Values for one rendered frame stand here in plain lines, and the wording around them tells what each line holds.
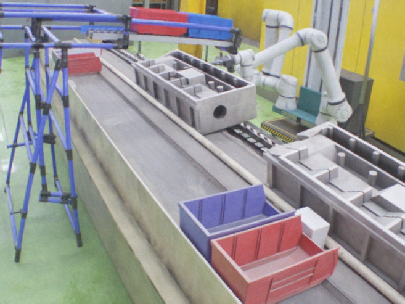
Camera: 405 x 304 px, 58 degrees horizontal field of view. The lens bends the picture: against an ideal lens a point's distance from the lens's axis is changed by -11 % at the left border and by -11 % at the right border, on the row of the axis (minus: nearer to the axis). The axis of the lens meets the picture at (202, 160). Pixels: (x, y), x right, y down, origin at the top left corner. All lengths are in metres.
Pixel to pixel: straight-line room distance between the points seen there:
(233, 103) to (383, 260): 1.23
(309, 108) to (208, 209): 2.39
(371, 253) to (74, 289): 1.55
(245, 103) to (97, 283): 1.27
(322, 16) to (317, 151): 2.08
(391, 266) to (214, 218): 0.60
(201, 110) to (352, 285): 1.20
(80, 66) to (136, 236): 1.94
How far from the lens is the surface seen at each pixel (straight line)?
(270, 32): 3.45
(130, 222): 1.71
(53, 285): 2.30
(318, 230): 1.32
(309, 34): 2.93
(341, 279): 1.30
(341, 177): 1.49
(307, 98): 3.59
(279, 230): 1.24
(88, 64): 3.30
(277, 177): 1.60
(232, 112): 2.16
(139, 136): 2.08
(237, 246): 1.17
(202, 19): 2.35
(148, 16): 2.21
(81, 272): 2.36
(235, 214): 1.39
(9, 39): 8.24
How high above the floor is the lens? 1.57
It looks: 26 degrees down
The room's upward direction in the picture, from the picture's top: 4 degrees clockwise
